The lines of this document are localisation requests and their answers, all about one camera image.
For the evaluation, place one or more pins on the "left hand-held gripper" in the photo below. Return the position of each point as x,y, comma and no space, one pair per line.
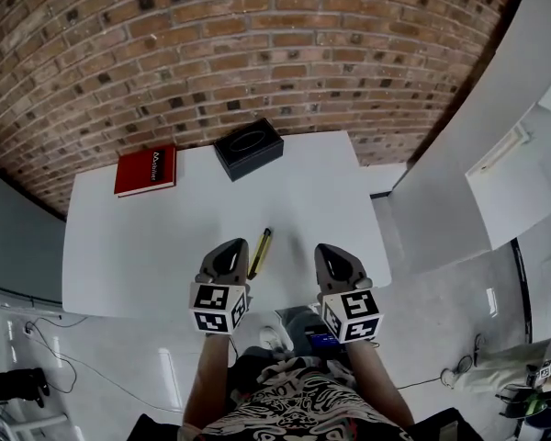
216,308

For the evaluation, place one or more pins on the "white shelf unit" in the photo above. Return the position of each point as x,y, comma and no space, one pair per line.
477,163

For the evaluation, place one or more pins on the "grey trousers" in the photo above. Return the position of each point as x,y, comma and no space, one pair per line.
298,331

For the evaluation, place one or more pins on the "device with blue screen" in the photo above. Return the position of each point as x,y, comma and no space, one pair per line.
323,338

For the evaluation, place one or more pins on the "white desk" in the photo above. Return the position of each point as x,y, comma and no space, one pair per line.
156,246

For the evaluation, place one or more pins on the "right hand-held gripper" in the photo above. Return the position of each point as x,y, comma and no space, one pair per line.
356,317

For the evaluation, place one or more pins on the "person's right forearm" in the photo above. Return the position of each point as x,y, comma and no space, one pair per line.
376,379

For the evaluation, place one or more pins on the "black tissue box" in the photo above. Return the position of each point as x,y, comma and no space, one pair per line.
250,152

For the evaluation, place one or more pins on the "grey cabinet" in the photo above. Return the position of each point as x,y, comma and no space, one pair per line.
18,237

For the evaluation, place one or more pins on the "red book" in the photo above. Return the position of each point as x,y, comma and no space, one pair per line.
140,173

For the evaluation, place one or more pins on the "patterned black white shirt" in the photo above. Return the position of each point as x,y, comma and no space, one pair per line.
303,402

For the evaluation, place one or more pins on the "white shoe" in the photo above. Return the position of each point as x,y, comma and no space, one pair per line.
272,338

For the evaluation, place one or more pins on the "person's left forearm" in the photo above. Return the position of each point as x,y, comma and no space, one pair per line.
209,375

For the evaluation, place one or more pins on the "yellow utility knife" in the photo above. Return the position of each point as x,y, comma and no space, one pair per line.
260,252

